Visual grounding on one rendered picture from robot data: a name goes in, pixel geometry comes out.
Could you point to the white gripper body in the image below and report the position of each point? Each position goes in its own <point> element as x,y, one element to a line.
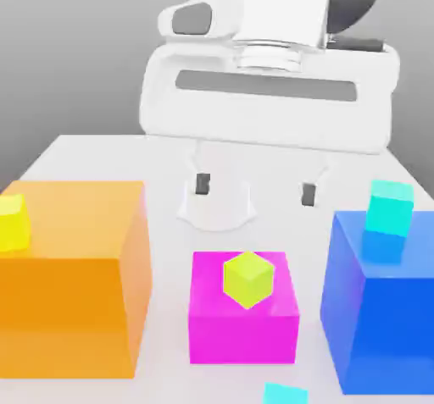
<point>264,119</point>

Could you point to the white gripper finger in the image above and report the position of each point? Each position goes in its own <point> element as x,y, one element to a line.
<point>308,194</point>
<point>202,183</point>

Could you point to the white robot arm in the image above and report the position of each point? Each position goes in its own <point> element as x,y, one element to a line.
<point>278,7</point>

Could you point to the small cyan cube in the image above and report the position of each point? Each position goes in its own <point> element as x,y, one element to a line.
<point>284,395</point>
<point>390,211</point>

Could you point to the small lime green cube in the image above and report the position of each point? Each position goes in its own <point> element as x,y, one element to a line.
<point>247,280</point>

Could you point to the small yellow cube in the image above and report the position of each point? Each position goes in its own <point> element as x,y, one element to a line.
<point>13,224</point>

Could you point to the large blue box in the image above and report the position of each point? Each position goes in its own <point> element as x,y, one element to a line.
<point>390,326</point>

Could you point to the large magenta box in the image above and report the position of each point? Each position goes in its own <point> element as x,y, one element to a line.
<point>237,336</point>

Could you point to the large orange box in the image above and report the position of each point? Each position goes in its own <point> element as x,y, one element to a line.
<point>67,309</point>

